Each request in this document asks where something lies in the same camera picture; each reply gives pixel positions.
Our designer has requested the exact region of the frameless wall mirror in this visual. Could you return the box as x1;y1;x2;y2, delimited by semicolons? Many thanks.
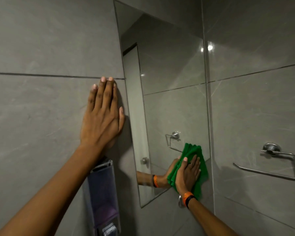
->
113;0;211;208

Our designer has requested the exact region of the person's left hand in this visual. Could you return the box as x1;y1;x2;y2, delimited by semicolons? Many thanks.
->
80;76;125;149

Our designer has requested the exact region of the person's left forearm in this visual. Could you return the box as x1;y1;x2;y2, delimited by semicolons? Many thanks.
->
0;141;106;236

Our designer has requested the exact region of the green cleaning cloth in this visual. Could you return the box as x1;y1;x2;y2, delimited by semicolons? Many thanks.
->
167;143;209;201

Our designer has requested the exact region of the clear wall soap dispenser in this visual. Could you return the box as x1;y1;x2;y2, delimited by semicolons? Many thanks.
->
85;158;121;236

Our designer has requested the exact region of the person's right forearm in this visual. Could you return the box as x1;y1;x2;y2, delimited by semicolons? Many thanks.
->
188;198;240;236

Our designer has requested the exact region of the person's right hand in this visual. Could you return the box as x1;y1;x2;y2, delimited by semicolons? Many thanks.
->
175;155;201;195

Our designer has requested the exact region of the chrome towel ring holder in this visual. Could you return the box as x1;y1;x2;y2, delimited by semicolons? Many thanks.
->
233;143;295;181

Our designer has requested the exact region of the orange and black wristband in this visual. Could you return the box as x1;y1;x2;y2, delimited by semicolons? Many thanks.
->
178;192;197;209

